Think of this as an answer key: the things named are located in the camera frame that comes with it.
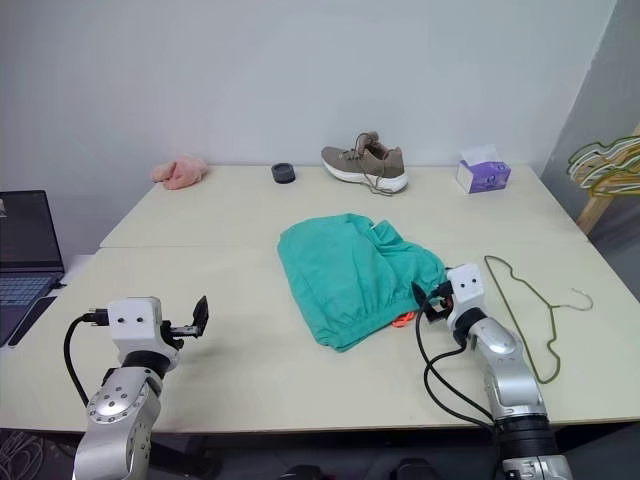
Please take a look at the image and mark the white cable bundle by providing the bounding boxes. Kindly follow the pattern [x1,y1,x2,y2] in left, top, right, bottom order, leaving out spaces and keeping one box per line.
[0,428,49,480]

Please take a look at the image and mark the purple white tissue box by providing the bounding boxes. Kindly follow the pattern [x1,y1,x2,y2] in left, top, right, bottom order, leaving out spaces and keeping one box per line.
[454,144,513,196]

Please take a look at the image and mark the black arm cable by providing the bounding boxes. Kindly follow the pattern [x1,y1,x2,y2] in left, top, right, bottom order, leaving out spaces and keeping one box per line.
[415,282,499,429]
[62,309,109,409]

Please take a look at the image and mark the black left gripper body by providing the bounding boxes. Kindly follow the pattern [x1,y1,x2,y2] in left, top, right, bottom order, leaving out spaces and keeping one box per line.
[160,320,201,354]

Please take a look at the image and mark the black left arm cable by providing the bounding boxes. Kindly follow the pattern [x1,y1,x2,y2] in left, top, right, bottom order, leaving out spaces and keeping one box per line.
[62,309,109,409]

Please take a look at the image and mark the dark laptop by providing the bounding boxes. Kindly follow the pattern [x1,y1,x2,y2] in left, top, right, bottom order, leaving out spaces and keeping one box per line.
[0,189,67,349]

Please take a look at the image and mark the pink cloth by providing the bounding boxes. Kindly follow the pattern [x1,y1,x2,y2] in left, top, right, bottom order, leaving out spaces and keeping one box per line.
[150,153,211,192]

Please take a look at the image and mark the green shorts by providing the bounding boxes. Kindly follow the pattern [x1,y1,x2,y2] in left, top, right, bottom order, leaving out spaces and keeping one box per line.
[277,212,448,354]

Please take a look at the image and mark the black round lid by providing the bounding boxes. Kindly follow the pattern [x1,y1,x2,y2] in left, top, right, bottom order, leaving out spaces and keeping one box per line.
[270,161,297,186]

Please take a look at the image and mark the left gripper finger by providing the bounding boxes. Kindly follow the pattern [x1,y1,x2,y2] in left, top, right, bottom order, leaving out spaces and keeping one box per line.
[191,295,212,340]

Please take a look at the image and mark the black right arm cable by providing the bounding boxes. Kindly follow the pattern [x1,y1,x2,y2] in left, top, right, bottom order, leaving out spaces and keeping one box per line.
[415,282,499,429]

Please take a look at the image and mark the dark rounded shape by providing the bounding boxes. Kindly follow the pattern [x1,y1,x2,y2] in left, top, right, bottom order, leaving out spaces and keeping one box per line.
[278,463,327,480]

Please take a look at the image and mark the brown sneaker white sole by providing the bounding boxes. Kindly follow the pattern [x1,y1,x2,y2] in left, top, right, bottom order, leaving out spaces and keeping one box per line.
[320,130,410,198]

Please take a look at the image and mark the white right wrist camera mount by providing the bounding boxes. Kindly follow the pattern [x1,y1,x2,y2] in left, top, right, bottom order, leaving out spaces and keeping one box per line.
[445,263,487,332]

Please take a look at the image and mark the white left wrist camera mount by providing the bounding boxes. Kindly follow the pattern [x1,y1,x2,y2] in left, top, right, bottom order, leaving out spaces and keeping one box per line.
[107,296,164,357]

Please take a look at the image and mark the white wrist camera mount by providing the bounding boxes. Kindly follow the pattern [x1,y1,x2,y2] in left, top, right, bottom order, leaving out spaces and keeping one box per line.
[445,263,487,332]
[107,296,164,357]

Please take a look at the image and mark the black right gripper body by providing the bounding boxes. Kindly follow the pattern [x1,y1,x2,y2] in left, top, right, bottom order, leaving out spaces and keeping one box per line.
[428,282,454,326]

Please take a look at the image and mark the olive green wire hanger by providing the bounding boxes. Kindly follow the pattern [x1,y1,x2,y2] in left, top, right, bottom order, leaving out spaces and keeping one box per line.
[483,254,595,386]

